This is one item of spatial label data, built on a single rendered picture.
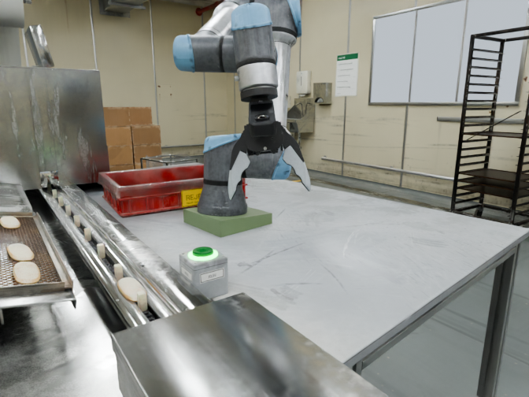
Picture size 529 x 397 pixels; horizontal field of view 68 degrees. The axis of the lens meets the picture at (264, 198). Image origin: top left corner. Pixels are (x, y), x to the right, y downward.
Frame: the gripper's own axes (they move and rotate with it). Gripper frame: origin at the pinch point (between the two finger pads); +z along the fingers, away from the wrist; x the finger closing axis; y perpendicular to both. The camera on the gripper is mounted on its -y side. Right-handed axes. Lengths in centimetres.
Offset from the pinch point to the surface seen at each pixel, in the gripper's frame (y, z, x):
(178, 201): 60, 2, 31
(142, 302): -9.6, 14.5, 23.0
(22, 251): -1.4, 5.0, 46.8
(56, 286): -13.1, 9.4, 34.8
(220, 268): -1.3, 12.3, 10.7
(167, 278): -2.2, 12.7, 20.5
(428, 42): 414, -142, -217
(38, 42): 186, -106, 137
